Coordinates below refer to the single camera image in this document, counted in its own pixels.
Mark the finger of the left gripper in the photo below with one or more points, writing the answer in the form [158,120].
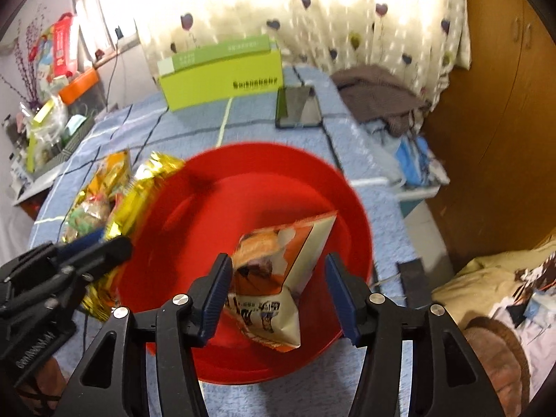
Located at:
[100,258]
[69,250]

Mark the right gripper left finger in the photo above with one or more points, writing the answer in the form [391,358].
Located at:
[207,295]

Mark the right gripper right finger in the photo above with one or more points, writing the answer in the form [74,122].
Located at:
[349,296]

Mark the long gold snack bar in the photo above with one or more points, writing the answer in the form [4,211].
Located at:
[127,219]

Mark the orange white bread packet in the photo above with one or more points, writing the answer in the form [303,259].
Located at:
[271,268]

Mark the red round plastic basket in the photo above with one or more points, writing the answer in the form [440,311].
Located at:
[204,209]

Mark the clear bag of nuts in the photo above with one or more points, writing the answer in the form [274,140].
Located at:
[90,212]

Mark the yellow chips bag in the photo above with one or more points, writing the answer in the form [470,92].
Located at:
[111,176]

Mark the white side table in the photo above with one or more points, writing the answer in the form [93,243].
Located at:
[44,182]

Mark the striped tray box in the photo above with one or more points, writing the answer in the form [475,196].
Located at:
[76,130]

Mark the beige bedding pile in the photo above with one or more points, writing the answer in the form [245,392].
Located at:
[516,288]

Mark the clear plastic bag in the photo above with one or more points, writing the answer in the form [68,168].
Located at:
[45,131]

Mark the blue clothes pile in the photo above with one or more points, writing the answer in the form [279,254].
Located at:
[406,161]

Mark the blue plaid bed sheet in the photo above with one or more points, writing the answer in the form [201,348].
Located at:
[325,386]

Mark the orange storage box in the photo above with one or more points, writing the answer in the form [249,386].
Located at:
[79,86]

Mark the brown round cushion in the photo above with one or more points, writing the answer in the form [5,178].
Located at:
[504,360]

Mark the red gift box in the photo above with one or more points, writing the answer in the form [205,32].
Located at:
[65,45]

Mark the black smartphone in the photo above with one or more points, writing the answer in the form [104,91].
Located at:
[297,107]

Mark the brown cloth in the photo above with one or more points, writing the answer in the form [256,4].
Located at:
[372,93]

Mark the purple flower branches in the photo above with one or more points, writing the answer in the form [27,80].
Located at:
[25,50]

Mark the brown wooden wardrobe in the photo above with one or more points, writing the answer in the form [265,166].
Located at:
[494,131]

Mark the lime green cardboard box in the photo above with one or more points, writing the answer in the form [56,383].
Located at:
[220,71]

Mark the heart pattern curtain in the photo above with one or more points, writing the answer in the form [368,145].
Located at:
[419,41]

